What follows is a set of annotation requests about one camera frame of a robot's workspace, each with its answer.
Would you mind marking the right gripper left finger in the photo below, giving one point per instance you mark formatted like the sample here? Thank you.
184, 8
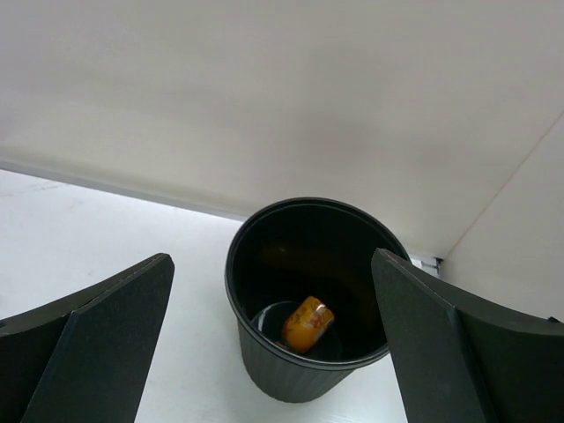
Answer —
86, 356

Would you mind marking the orange plastic bottle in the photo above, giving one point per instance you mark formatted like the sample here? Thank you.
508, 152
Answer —
306, 325

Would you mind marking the black plastic bin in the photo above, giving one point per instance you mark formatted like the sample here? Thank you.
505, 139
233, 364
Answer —
292, 250

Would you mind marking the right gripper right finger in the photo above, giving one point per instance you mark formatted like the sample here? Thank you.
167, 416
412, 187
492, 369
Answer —
461, 358

